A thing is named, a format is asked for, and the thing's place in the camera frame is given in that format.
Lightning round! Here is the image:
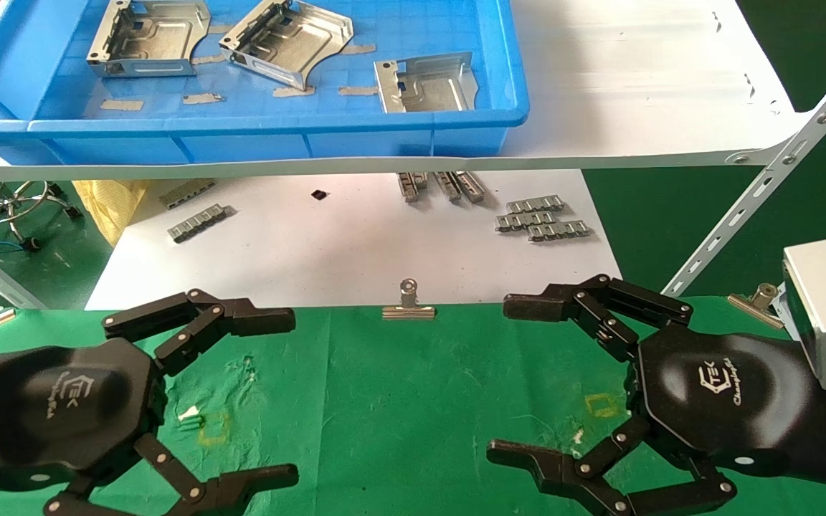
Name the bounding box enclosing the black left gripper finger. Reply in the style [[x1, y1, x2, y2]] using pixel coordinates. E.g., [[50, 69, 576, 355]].
[[103, 289, 297, 378]]

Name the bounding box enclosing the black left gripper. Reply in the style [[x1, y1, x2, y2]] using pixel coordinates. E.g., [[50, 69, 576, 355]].
[[0, 338, 300, 516]]

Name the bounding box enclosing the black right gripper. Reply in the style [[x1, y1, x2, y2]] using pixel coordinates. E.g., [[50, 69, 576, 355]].
[[486, 273, 826, 516]]

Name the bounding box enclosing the silver sheet metal bracket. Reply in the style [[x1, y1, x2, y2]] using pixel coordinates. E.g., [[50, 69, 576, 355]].
[[374, 52, 480, 114], [86, 0, 212, 77], [219, 0, 354, 92]]

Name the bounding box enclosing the white shelf board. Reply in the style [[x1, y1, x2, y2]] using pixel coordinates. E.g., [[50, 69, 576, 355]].
[[0, 0, 812, 183], [85, 170, 622, 311]]

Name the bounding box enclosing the green table cloth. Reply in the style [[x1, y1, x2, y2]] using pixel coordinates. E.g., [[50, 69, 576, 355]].
[[0, 295, 826, 516]]

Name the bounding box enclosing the blue plastic bin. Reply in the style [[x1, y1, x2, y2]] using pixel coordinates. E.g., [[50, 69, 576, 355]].
[[0, 0, 531, 166]]

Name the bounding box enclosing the yellow plastic bag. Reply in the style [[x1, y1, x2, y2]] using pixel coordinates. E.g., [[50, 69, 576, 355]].
[[72, 179, 148, 248]]

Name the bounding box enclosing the white slotted rack post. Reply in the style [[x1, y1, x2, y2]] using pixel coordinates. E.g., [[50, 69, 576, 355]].
[[0, 231, 48, 311], [660, 43, 826, 298]]

